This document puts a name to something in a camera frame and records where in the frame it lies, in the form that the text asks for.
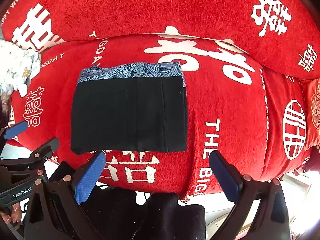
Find black pants with blue waistband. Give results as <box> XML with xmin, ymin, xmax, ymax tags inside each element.
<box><xmin>71</xmin><ymin>61</ymin><xmax>188</xmax><ymax>155</ymax></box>

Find person's left hand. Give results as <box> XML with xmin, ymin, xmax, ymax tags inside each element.
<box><xmin>0</xmin><ymin>203</ymin><xmax>22</xmax><ymax>224</ymax></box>

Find black garment in foreground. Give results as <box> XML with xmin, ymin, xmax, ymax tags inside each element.
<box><xmin>51</xmin><ymin>160</ymin><xmax>207</xmax><ymax>240</ymax></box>

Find white floral cloth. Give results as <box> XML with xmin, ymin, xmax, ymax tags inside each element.
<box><xmin>1</xmin><ymin>40</ymin><xmax>41</xmax><ymax>98</ymax></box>

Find red embroidered cushion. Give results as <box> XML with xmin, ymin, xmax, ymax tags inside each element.
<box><xmin>302</xmin><ymin>79</ymin><xmax>320</xmax><ymax>150</ymax></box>

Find red pillow with white characters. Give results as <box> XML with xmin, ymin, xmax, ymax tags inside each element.
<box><xmin>1</xmin><ymin>0</ymin><xmax>319</xmax><ymax>80</ymax></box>

